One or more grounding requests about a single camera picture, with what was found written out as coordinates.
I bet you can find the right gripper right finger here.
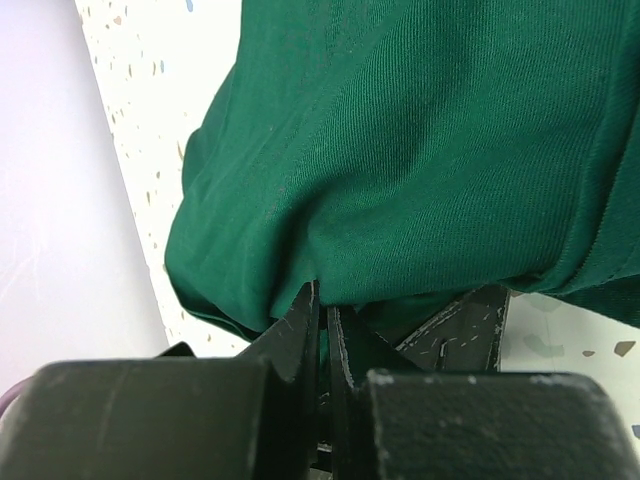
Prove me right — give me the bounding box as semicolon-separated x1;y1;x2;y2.
327;307;639;479

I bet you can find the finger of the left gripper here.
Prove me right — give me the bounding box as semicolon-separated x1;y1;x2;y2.
395;285;511;373

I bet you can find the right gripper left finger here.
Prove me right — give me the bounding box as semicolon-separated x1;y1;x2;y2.
1;282;320;479

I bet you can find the dark green surgical cloth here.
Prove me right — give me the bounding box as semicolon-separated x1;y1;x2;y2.
165;1;639;340

